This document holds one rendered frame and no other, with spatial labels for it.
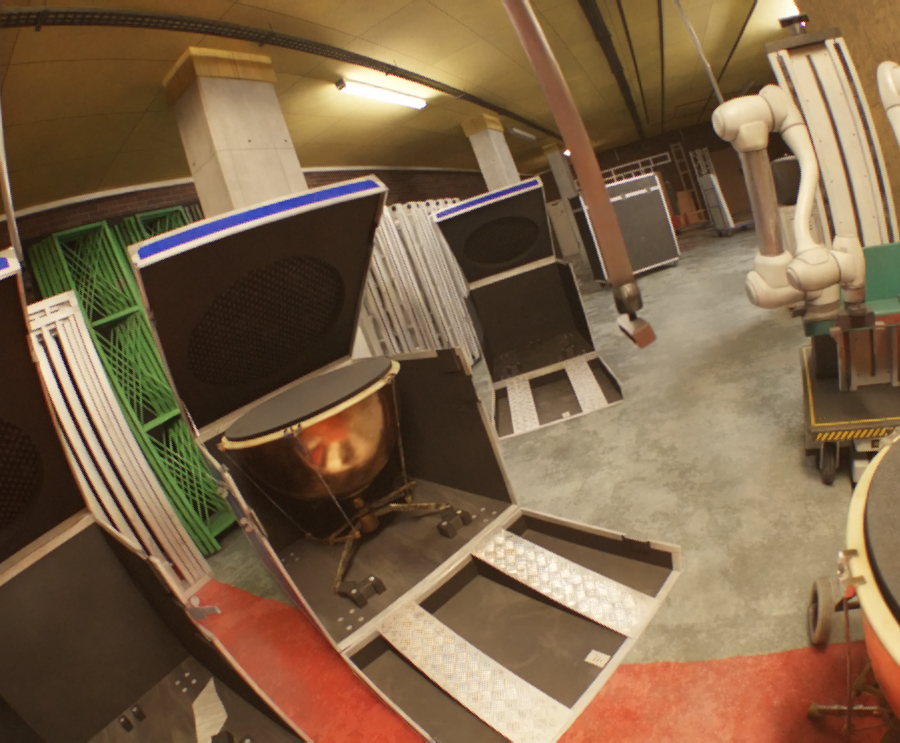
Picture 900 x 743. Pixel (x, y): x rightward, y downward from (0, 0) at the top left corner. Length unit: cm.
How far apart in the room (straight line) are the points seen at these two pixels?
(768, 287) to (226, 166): 275
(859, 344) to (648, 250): 607
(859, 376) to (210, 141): 357
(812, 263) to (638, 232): 648
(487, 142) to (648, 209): 290
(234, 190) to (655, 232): 666
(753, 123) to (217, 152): 264
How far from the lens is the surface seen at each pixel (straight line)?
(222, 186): 285
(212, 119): 299
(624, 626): 165
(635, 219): 784
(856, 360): 222
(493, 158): 697
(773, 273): 173
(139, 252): 161
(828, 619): 147
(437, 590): 191
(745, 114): 162
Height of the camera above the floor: 131
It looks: 13 degrees down
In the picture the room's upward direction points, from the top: 20 degrees counter-clockwise
